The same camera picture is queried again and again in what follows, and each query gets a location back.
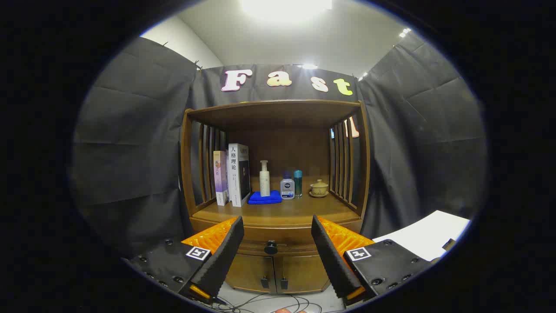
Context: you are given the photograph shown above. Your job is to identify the white book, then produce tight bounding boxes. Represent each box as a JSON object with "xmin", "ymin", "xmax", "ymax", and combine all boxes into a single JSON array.
[{"xmin": 228, "ymin": 143, "xmax": 251, "ymax": 207}]

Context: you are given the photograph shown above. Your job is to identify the purple book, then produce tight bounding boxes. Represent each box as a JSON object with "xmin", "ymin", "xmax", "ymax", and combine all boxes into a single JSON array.
[{"xmin": 213, "ymin": 150, "xmax": 229, "ymax": 206}]

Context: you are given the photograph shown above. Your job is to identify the blue folded cloth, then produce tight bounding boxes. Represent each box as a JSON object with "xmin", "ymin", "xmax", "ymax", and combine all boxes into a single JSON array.
[{"xmin": 248, "ymin": 190, "xmax": 282, "ymax": 205}]

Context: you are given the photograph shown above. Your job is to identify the wooden cabinet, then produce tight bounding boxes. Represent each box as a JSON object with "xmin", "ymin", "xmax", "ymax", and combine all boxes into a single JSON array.
[{"xmin": 180, "ymin": 99, "xmax": 371, "ymax": 294}]

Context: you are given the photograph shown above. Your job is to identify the black backdrop cloth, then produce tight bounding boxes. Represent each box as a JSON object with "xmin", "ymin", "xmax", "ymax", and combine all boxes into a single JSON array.
[{"xmin": 72, "ymin": 33, "xmax": 489, "ymax": 257}]

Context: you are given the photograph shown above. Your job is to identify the ceiling light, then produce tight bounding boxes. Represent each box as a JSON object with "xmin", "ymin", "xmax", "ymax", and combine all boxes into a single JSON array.
[{"xmin": 239, "ymin": 0, "xmax": 333, "ymax": 22}]

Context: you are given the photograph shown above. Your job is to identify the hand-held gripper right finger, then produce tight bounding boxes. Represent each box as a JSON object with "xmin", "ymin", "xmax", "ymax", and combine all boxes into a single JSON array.
[{"xmin": 311, "ymin": 215, "xmax": 440, "ymax": 306}]

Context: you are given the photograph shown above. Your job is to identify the black cables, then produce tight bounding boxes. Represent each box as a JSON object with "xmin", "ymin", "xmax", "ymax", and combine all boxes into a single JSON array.
[{"xmin": 211, "ymin": 292, "xmax": 324, "ymax": 313}]

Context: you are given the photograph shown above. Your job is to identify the white pump bottle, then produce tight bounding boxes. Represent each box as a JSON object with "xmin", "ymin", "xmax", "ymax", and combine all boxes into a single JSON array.
[{"xmin": 259, "ymin": 160, "xmax": 271, "ymax": 197}]

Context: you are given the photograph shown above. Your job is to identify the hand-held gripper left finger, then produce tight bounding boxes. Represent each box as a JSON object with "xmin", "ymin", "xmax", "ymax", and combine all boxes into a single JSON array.
[{"xmin": 123, "ymin": 216, "xmax": 245, "ymax": 303}]

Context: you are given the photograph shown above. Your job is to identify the wooden countertop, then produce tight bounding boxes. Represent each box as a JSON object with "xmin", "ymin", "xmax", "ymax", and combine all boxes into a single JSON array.
[{"xmin": 192, "ymin": 176, "xmax": 361, "ymax": 226}]

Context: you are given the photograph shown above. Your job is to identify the white bottle with blue cap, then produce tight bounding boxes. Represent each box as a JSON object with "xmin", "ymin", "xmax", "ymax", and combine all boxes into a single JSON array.
[{"xmin": 280, "ymin": 171, "xmax": 296, "ymax": 200}]

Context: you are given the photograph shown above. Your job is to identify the wooden drawer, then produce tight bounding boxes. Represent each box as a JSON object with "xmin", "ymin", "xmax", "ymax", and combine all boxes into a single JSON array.
[{"xmin": 191, "ymin": 222, "xmax": 363, "ymax": 256}]

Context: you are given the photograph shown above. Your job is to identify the white desk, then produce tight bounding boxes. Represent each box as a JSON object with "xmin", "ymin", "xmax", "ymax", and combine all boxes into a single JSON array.
[{"xmin": 373, "ymin": 210, "xmax": 471, "ymax": 262}]

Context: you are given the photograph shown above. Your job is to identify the wooden cabinet door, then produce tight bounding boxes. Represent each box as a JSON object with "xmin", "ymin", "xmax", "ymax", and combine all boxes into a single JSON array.
[
  {"xmin": 274, "ymin": 254, "xmax": 331, "ymax": 294},
  {"xmin": 226, "ymin": 254, "xmax": 276, "ymax": 293}
]

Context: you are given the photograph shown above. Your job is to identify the beige lidded teacup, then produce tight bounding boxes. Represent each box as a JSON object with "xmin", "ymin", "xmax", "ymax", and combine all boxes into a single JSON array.
[{"xmin": 309, "ymin": 179, "xmax": 329, "ymax": 198}]

